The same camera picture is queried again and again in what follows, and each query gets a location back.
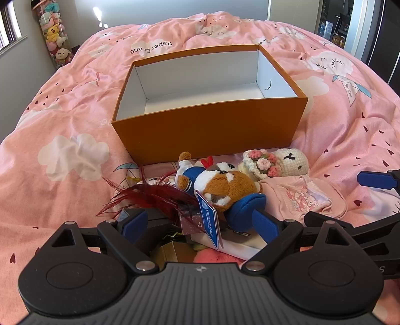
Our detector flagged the orange cardboard box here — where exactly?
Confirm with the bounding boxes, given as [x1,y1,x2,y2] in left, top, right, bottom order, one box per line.
[111,44,309,166]

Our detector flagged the cream crochet bunny doll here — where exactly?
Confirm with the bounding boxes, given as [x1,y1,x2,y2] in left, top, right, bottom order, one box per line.
[238,147,310,181]

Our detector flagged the brown white plush dog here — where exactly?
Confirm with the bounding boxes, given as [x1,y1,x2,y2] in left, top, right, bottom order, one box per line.
[175,152,268,251]

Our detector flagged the shelf with small things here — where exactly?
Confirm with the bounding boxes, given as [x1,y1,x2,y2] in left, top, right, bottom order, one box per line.
[315,0,352,49]

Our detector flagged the dark door panel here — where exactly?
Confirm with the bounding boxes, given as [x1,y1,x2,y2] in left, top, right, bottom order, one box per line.
[370,0,400,85]

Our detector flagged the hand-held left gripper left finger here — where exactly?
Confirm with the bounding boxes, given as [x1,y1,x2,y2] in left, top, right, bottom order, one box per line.
[40,208,160,274]

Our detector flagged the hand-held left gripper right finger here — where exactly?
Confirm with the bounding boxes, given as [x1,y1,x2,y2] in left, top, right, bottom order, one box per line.
[239,209,355,274]

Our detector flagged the pink cartoon pouch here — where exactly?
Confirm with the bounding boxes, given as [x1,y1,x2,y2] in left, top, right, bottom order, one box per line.
[261,175,347,221]

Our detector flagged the red feather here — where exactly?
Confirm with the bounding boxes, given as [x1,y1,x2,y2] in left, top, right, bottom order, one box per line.
[95,167,201,219]

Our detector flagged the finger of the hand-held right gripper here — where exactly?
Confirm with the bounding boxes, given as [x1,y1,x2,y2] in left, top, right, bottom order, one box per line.
[304,211,400,247]
[357,169,400,197]

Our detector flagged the dark brown gift box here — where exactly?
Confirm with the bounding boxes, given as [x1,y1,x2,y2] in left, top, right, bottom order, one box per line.
[179,208,208,235]

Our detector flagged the black box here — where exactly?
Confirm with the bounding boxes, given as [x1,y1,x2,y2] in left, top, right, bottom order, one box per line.
[146,209,180,243]

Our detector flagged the gold box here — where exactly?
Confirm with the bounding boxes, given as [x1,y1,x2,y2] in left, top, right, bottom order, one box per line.
[150,242,196,266]

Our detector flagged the long white box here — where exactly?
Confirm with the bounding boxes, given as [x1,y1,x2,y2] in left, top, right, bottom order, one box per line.
[200,229,272,260]

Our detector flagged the clear tube of plush toys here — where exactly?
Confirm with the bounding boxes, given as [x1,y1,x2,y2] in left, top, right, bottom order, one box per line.
[31,0,74,70]

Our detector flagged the window blind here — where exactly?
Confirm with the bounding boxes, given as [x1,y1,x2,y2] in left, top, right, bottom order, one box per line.
[0,6,24,57]

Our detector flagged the pink printed blanket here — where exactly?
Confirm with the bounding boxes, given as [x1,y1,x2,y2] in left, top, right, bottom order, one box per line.
[0,12,400,325]

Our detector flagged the pink peach plush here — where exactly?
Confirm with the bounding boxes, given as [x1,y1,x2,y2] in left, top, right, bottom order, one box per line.
[192,248,247,266]

